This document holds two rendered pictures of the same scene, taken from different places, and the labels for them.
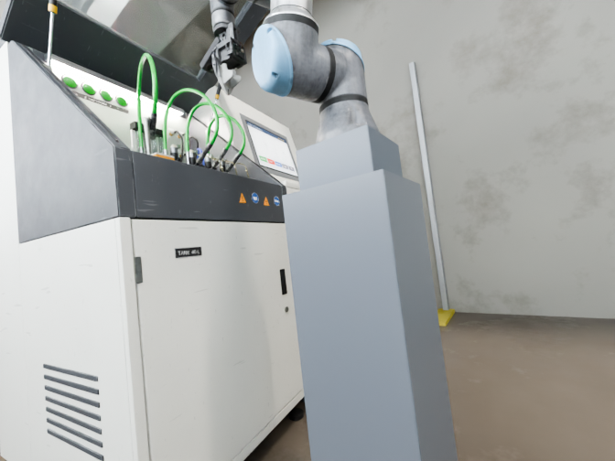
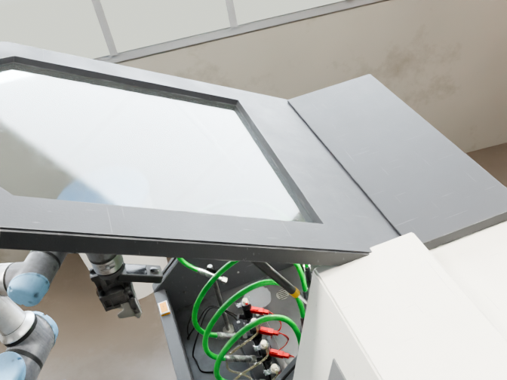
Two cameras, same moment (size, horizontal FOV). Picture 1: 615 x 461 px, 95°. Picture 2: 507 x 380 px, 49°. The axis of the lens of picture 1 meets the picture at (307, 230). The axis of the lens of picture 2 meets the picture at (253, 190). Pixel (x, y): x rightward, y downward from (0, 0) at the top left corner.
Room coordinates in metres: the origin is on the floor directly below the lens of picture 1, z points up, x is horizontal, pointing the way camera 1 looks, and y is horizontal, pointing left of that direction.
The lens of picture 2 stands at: (1.90, -0.16, 2.37)
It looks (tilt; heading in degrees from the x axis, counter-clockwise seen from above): 39 degrees down; 139
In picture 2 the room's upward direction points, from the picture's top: 11 degrees counter-clockwise
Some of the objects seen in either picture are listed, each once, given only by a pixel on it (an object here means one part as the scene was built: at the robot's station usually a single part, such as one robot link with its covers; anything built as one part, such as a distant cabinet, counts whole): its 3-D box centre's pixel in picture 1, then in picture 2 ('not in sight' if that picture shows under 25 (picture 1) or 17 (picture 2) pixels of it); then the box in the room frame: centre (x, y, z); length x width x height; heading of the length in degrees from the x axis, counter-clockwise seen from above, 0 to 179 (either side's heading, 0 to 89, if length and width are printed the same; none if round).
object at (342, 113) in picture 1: (345, 127); not in sight; (0.66, -0.12, 0.95); 0.15 x 0.15 x 0.10
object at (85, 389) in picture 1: (185, 337); not in sight; (1.05, 0.49, 0.39); 0.70 x 0.58 x 0.79; 151
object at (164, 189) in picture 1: (225, 198); (185, 376); (0.93, 0.26, 0.87); 0.62 x 0.04 x 0.16; 151
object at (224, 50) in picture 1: (228, 48); (114, 282); (0.89, 0.19, 1.36); 0.09 x 0.08 x 0.12; 61
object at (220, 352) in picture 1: (242, 327); not in sight; (0.92, 0.24, 0.44); 0.65 x 0.02 x 0.68; 151
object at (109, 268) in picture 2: (224, 26); (106, 260); (0.90, 0.20, 1.44); 0.08 x 0.08 x 0.05
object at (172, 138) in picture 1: (181, 154); not in sight; (1.38, 0.58, 1.20); 0.13 x 0.03 x 0.31; 151
